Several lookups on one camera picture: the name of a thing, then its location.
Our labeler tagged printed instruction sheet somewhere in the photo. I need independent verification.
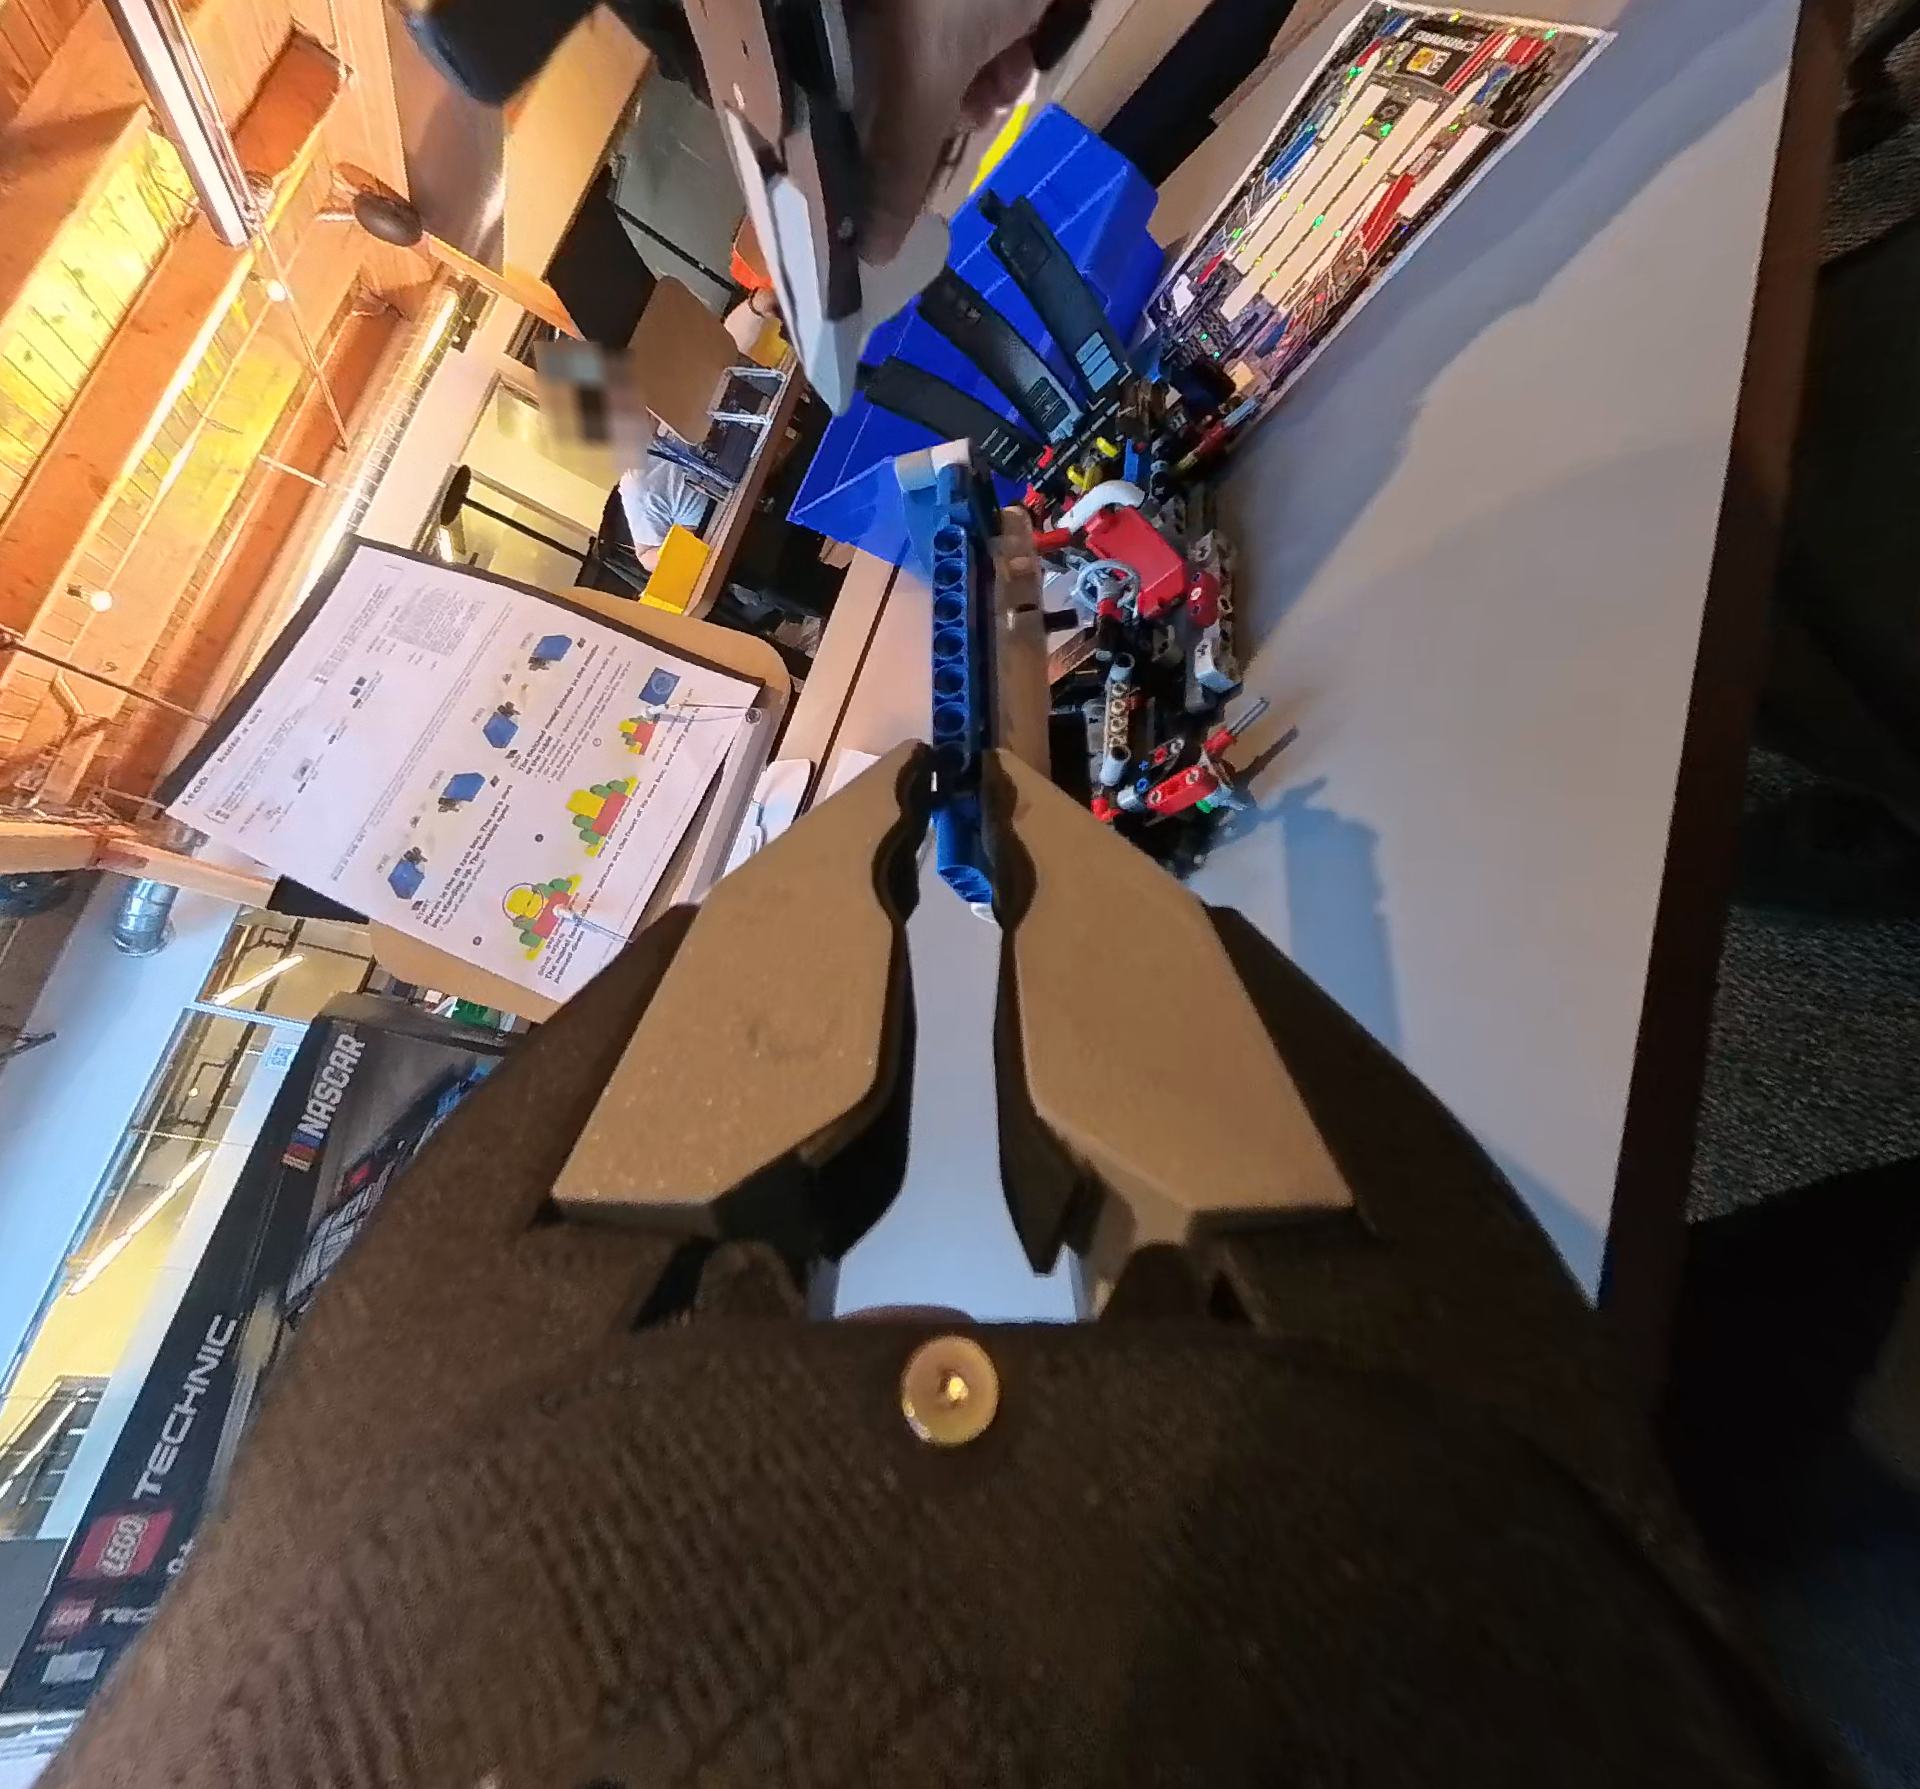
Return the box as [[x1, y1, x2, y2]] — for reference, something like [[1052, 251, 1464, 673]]
[[156, 537, 767, 987]]

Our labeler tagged pile of loose brick pieces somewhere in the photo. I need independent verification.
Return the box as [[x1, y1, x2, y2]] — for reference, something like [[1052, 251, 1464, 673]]
[[1034, 357, 1255, 502]]

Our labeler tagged black curved brick panel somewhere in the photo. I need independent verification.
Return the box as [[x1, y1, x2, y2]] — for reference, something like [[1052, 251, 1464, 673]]
[[915, 275, 1069, 444], [862, 357, 1041, 474], [998, 191, 1130, 400]]

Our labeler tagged toy brick car chassis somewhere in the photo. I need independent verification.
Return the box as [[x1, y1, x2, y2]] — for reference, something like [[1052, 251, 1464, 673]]
[[990, 470, 1299, 878]]

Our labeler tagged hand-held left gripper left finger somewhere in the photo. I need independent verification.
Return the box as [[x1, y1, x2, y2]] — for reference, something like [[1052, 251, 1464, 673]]
[[549, 743, 929, 1250]]

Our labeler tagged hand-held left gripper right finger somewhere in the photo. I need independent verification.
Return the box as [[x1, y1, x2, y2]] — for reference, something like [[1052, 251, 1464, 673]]
[[983, 743, 1355, 1277]]

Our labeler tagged grey desk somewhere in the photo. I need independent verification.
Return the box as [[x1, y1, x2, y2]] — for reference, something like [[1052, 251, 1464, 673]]
[[833, 0, 1868, 1323]]

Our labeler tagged printed sticker sheet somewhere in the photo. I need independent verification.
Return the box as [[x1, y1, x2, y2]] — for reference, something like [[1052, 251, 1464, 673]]
[[1147, 0, 1614, 404]]

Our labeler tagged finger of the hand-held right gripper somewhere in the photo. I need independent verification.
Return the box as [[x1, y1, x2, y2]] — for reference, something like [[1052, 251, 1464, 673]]
[[668, 0, 869, 408], [786, 96, 947, 328]]

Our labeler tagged blue white brick panel assembly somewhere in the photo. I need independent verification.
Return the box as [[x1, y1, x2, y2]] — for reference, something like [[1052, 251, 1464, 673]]
[[901, 439, 999, 922]]

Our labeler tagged blue plastic bin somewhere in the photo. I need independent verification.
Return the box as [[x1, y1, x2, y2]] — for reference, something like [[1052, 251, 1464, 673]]
[[946, 101, 1163, 368], [786, 319, 1052, 576]]

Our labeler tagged black product box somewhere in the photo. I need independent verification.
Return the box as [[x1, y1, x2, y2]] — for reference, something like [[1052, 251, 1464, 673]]
[[0, 994, 519, 1724]]

